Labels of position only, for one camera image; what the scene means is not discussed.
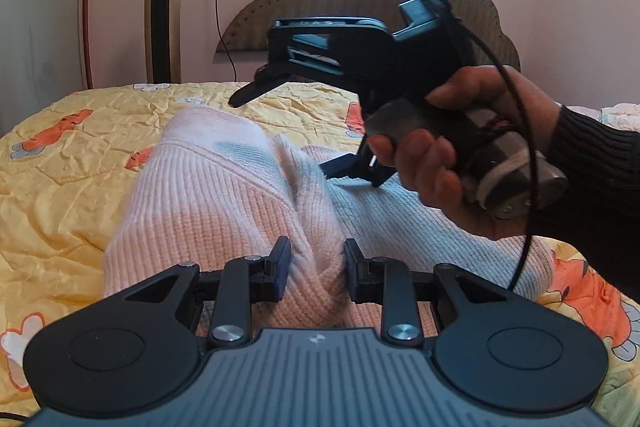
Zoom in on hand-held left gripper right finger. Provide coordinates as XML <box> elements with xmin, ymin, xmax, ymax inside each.
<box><xmin>344</xmin><ymin>238</ymin><xmax>511</xmax><ymax>349</ymax></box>

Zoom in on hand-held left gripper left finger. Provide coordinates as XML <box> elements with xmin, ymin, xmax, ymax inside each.
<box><xmin>124</xmin><ymin>236</ymin><xmax>292</xmax><ymax>349</ymax></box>

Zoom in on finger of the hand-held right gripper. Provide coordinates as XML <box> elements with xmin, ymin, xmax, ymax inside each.
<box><xmin>230</xmin><ymin>62</ymin><xmax>294</xmax><ymax>108</ymax></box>
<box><xmin>319</xmin><ymin>154</ymin><xmax>397</xmax><ymax>188</ymax></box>

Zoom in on pale pink knit sweater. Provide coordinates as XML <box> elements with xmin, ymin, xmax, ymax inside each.
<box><xmin>102</xmin><ymin>104</ymin><xmax>557</xmax><ymax>340</ymax></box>

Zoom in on person's right forearm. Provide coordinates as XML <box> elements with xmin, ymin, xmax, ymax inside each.
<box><xmin>550</xmin><ymin>104</ymin><xmax>640</xmax><ymax>238</ymax></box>

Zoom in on person's right hand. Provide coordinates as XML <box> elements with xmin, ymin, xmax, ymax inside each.
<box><xmin>370</xmin><ymin>64</ymin><xmax>564</xmax><ymax>242</ymax></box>

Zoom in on gold tower fan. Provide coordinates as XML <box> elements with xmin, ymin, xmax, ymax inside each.
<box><xmin>144</xmin><ymin>0</ymin><xmax>185</xmax><ymax>84</ymax></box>

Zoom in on yellow carrot print quilt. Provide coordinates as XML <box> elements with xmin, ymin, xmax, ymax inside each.
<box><xmin>0</xmin><ymin>82</ymin><xmax>640</xmax><ymax>427</ymax></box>

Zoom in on pale crumpled cloth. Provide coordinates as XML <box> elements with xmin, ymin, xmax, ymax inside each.
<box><xmin>597</xmin><ymin>103</ymin><xmax>640</xmax><ymax>130</ymax></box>

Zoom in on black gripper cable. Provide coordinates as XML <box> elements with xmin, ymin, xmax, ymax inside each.
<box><xmin>447</xmin><ymin>14</ymin><xmax>541</xmax><ymax>290</ymax></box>

